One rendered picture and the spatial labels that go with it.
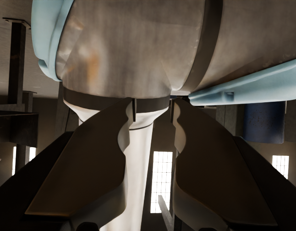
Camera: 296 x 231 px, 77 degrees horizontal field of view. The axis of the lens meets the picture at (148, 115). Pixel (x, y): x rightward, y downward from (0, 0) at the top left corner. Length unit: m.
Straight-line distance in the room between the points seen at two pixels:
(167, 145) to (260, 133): 7.88
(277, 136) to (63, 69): 3.22
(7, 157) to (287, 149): 15.90
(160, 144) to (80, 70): 10.42
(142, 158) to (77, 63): 0.12
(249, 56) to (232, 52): 0.02
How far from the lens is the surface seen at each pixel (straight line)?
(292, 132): 3.12
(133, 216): 0.26
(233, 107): 3.38
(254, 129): 3.23
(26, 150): 7.56
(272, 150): 13.69
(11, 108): 1.46
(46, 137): 11.13
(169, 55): 0.16
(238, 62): 0.18
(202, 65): 0.17
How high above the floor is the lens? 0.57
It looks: level
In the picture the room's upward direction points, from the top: 177 degrees counter-clockwise
